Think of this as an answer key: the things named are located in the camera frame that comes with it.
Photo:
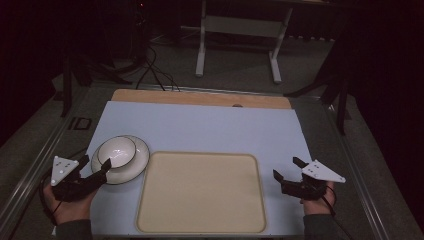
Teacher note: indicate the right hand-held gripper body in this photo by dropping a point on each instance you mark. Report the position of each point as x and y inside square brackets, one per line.
[320, 171]

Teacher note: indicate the black tripod stand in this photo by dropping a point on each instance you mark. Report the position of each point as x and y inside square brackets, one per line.
[333, 83]

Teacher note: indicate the white metal stand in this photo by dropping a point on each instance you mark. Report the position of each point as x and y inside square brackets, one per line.
[241, 26]

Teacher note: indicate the white bowl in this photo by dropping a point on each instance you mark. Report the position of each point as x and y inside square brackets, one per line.
[116, 151]

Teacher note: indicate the person's right hand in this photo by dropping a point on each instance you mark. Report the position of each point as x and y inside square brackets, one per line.
[316, 206]

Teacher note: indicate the black metal stand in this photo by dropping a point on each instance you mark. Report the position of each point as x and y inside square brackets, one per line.
[66, 90]

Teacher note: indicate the light blue table mat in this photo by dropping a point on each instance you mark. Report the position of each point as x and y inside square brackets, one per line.
[206, 128]

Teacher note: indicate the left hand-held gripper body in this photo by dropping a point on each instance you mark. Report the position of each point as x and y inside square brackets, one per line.
[61, 168]

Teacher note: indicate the person's left hand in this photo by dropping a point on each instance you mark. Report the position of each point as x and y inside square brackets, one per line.
[71, 210]

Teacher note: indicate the white plate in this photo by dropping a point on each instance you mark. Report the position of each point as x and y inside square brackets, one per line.
[133, 166]

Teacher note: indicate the beige tray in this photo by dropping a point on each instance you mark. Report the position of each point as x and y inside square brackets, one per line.
[201, 191]

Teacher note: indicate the black floor socket box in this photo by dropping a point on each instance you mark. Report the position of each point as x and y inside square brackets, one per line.
[80, 123]

